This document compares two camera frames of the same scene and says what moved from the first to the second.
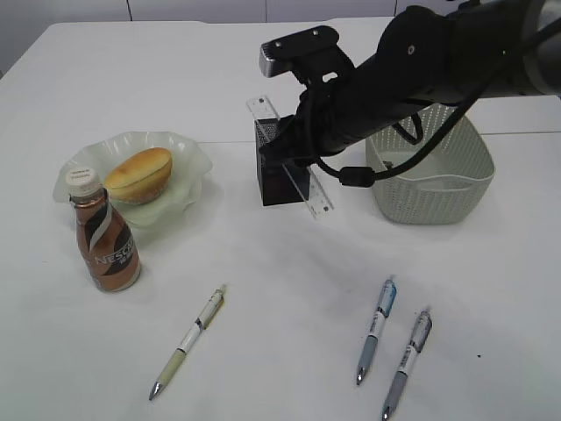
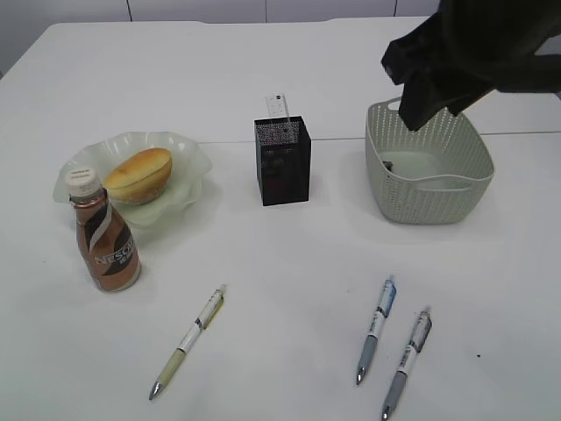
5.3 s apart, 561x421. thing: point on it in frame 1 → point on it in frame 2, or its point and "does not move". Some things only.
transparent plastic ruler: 268,123 → 277,106
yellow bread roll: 140,177 does not move
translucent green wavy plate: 190,166 does not move
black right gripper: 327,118 → 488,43
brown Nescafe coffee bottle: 110,247 does not move
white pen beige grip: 202,323 does not move
